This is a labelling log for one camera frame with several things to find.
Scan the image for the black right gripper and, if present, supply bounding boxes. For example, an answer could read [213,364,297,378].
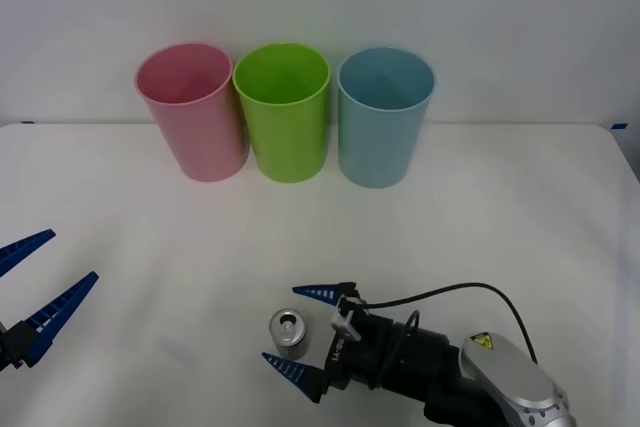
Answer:
[260,280,397,405]

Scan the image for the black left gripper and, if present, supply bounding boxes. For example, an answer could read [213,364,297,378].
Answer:
[0,229,100,373]

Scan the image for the silver drink can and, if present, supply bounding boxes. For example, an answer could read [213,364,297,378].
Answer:
[268,307,310,361]

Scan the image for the green plastic bin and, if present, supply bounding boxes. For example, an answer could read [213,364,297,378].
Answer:
[231,41,332,184]

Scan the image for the pale blue plastic bin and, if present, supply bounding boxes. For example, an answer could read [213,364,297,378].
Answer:
[336,46,436,190]

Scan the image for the pink plastic bin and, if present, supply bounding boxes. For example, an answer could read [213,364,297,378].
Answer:
[133,42,250,183]

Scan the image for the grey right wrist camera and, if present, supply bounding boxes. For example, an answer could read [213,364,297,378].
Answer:
[329,295,369,343]

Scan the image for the black camera cable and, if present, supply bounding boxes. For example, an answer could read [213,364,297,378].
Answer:
[357,282,539,366]

